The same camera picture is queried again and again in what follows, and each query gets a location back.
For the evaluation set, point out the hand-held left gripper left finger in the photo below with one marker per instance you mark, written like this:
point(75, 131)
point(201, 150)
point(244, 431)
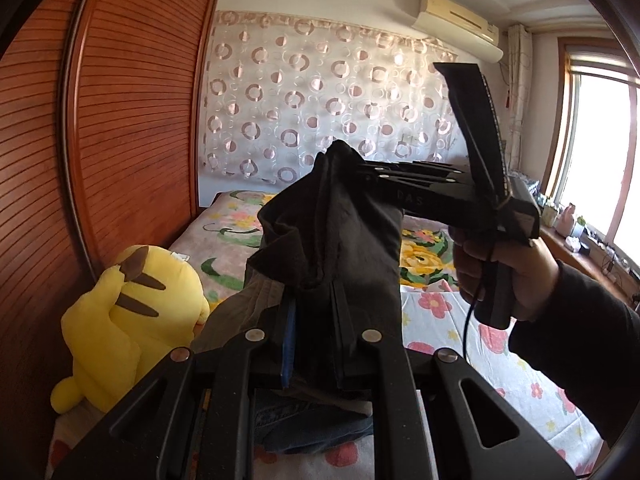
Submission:
point(287, 355)

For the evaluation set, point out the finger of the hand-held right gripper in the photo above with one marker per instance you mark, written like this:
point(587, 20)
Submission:
point(440, 167)
point(415, 184)

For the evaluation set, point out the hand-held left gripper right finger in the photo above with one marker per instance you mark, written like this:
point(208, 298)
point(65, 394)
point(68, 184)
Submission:
point(387, 390)

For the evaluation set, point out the black pants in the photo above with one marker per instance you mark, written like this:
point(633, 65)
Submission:
point(340, 240)

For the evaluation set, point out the person's right forearm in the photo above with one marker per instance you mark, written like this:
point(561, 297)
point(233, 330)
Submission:
point(585, 355)

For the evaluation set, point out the khaki pants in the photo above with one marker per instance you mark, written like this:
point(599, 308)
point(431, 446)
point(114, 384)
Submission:
point(240, 320)

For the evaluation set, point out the person's right hand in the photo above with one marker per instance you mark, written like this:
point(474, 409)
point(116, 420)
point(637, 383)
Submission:
point(535, 275)

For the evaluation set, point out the patterned window curtain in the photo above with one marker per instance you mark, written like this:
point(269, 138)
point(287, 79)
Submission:
point(517, 100)

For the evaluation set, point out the blue jeans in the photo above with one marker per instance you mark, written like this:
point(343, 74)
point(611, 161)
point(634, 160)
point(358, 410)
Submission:
point(310, 430)

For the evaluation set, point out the white container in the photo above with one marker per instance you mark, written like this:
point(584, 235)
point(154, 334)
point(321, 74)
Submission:
point(550, 214)

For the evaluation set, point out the strawberry print bedsheet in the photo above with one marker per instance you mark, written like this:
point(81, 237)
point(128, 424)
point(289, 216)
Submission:
point(450, 325)

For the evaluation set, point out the pink figurine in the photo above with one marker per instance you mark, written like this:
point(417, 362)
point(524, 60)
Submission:
point(567, 220)

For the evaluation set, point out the wooden framed window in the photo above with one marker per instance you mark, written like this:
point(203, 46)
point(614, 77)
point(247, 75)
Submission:
point(600, 160)

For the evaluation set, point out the floral blanket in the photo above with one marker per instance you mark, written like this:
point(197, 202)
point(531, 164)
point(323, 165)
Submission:
point(225, 230)

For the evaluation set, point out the circle pattern sheer curtain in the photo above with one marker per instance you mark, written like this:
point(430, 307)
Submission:
point(280, 100)

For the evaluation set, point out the yellow plush toy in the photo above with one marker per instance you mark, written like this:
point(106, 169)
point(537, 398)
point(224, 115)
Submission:
point(130, 320)

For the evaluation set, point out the wooden slatted wardrobe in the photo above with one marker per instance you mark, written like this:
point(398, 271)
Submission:
point(100, 135)

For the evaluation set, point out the wall air conditioner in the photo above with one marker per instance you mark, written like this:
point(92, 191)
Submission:
point(455, 22)

